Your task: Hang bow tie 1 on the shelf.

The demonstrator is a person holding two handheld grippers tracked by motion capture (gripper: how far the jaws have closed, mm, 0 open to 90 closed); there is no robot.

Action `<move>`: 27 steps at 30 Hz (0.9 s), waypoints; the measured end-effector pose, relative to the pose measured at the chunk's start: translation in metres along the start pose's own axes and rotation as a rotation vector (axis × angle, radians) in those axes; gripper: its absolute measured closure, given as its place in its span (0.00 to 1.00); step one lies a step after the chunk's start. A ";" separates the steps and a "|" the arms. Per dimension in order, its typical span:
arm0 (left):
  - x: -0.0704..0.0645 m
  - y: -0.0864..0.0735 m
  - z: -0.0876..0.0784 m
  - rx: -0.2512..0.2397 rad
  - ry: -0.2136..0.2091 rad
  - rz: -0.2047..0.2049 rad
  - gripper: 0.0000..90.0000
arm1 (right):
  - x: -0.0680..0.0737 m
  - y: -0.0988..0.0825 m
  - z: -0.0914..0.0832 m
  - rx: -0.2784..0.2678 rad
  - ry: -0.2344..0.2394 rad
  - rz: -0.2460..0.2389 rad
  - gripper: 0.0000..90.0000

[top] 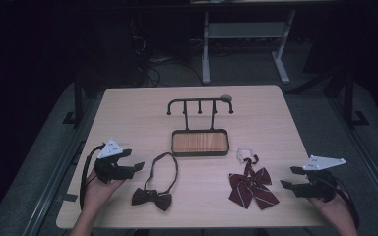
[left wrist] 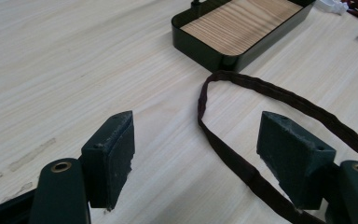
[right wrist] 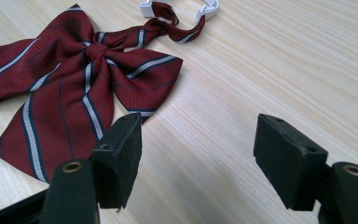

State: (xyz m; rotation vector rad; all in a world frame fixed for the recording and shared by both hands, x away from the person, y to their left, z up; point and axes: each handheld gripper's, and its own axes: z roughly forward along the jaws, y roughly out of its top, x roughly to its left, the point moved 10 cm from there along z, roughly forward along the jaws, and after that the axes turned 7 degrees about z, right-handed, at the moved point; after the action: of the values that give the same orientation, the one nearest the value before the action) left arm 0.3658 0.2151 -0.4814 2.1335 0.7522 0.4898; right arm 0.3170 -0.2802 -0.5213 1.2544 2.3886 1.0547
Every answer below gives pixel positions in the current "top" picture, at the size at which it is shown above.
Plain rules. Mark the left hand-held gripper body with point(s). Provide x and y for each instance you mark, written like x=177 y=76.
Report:
x=110 y=170

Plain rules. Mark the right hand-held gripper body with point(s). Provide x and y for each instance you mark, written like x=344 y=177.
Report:
x=320 y=187

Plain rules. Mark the dark brown bow tie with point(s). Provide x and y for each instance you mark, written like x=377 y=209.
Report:
x=159 y=198

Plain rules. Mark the red striped bow tie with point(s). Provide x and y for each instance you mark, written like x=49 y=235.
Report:
x=251 y=188

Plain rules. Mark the black hook rack wooden base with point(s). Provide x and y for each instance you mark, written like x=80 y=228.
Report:
x=200 y=142

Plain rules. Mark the person's left hand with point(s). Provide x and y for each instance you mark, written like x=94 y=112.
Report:
x=98 y=193

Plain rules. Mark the person's right hand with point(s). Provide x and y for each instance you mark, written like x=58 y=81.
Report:
x=333 y=209

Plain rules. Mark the dark tape strip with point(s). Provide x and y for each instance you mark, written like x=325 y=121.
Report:
x=70 y=197

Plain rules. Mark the black metal stand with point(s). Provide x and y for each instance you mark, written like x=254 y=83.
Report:
x=349 y=98
x=77 y=98

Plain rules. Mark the round grey disc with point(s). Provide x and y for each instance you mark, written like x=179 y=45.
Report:
x=226 y=97

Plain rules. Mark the white metal desk frame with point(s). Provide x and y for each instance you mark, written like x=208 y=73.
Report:
x=246 y=30

